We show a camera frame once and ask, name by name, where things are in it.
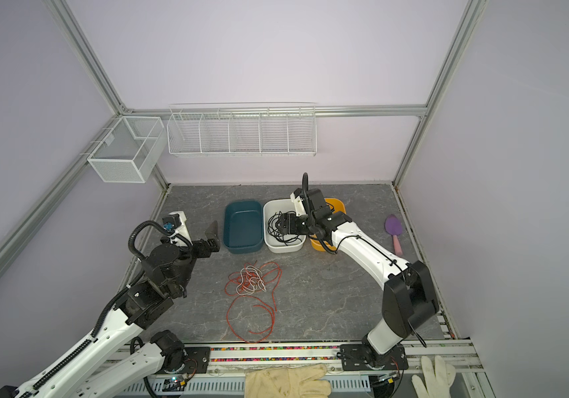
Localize thin black cable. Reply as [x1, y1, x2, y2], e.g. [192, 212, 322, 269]
[266, 211, 304, 247]

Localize thin white cable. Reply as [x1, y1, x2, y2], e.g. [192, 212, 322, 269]
[236, 265, 268, 295]

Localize thick red cable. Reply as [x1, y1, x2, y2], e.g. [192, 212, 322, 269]
[223, 260, 284, 343]

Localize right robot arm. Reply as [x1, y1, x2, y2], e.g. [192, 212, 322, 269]
[278, 184, 440, 370]

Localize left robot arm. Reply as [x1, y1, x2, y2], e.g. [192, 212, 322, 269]
[0, 212, 221, 397]

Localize yellow plastic tub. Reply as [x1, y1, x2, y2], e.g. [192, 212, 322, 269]
[311, 198, 347, 252]

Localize teal plastic tub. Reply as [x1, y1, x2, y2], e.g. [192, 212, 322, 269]
[223, 200, 264, 255]

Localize white plastic tub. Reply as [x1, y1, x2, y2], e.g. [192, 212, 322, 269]
[263, 199, 307, 254]

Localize small white mesh basket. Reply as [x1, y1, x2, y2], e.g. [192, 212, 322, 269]
[88, 116, 167, 183]

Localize cream work glove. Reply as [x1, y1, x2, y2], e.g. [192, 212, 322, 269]
[244, 364, 332, 398]

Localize white rubber glove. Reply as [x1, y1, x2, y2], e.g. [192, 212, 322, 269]
[411, 356, 457, 398]

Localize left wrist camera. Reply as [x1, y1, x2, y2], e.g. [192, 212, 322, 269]
[162, 211, 191, 247]

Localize long white wire basket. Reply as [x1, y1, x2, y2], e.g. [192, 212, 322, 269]
[166, 102, 318, 157]

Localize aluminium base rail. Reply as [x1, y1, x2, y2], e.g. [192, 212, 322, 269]
[54, 337, 487, 398]

